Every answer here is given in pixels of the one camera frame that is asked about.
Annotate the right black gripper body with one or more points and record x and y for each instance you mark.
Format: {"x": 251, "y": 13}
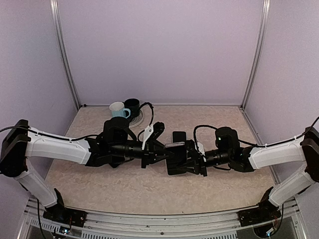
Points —
{"x": 200, "y": 163}

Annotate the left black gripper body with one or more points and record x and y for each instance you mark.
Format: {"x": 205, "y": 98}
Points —
{"x": 148, "y": 154}

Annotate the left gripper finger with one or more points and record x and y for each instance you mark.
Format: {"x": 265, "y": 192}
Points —
{"x": 155, "y": 145}
{"x": 162, "y": 155}

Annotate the black phone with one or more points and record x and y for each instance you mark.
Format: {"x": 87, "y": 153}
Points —
{"x": 179, "y": 136}

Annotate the clear phone case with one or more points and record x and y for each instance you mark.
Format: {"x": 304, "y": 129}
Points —
{"x": 174, "y": 144}

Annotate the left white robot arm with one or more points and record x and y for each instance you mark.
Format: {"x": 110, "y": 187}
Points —
{"x": 114, "y": 145}

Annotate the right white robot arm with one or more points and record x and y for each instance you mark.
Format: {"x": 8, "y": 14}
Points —
{"x": 303, "y": 148}

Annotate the grey patterned saucer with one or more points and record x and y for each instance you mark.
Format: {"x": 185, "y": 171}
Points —
{"x": 135, "y": 122}

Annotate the black mug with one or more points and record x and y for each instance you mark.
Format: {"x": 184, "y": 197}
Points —
{"x": 133, "y": 105}

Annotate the light blue mug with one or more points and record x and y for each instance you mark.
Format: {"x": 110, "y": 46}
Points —
{"x": 118, "y": 110}

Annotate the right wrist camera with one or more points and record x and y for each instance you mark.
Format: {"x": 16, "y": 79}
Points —
{"x": 200, "y": 149}

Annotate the front aluminium rail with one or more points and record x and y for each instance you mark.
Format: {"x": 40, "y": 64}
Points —
{"x": 103, "y": 225}

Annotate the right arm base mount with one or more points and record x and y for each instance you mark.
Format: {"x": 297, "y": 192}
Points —
{"x": 265, "y": 211}

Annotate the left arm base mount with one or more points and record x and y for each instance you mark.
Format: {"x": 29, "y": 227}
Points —
{"x": 60, "y": 213}

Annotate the left aluminium frame post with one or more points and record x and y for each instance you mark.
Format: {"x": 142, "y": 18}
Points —
{"x": 63, "y": 53}

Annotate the aluminium frame post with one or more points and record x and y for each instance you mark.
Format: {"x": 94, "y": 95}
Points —
{"x": 257, "y": 53}
{"x": 63, "y": 53}

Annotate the right aluminium frame post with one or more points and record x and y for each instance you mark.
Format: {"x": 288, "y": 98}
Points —
{"x": 257, "y": 53}

